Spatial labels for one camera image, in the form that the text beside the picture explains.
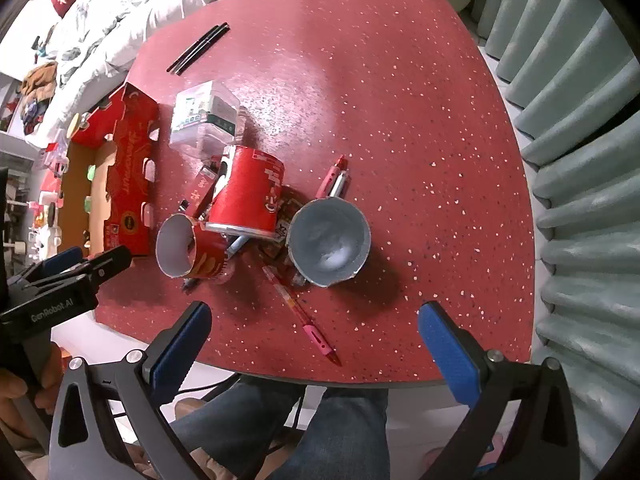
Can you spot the red card packet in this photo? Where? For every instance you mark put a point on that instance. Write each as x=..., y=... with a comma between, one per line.
x=281, y=230

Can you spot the red gel pen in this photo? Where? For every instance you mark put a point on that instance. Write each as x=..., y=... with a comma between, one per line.
x=330, y=177

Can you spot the red lipstick tube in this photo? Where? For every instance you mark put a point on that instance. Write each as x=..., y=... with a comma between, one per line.
x=200, y=187

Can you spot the pair of black pens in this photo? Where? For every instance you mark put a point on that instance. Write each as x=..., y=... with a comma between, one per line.
x=202, y=47

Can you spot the white pen black grip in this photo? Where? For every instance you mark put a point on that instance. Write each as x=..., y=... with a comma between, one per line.
x=340, y=184

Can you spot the person's left hand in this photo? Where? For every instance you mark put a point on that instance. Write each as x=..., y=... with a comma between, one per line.
x=12, y=390

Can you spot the red cardboard box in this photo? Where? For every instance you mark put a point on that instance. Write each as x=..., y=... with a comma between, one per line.
x=127, y=175

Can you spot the red paper cup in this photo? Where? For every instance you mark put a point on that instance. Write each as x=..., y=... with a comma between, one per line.
x=210, y=255
x=245, y=195

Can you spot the clear plastic box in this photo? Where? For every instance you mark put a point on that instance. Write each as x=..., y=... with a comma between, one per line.
x=200, y=120

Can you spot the pale green curtain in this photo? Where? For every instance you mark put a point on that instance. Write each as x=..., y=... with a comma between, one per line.
x=575, y=185

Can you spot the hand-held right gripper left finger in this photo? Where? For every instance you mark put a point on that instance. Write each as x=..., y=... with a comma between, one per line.
x=182, y=345

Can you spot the brown garment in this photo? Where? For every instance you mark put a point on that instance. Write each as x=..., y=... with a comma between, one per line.
x=42, y=77

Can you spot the light blue pen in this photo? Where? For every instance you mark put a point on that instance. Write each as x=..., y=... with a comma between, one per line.
x=235, y=246

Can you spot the person's left leg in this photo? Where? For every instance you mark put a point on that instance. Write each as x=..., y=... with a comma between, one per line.
x=235, y=420

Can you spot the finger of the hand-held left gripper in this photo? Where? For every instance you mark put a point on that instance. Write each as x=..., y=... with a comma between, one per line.
x=112, y=260
x=65, y=259

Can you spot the pink red pen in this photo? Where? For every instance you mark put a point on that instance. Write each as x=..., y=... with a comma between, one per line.
x=315, y=336

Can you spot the red paper cup torn rim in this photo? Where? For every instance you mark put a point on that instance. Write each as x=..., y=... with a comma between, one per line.
x=330, y=240

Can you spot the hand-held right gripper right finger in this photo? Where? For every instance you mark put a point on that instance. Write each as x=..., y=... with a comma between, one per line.
x=447, y=350

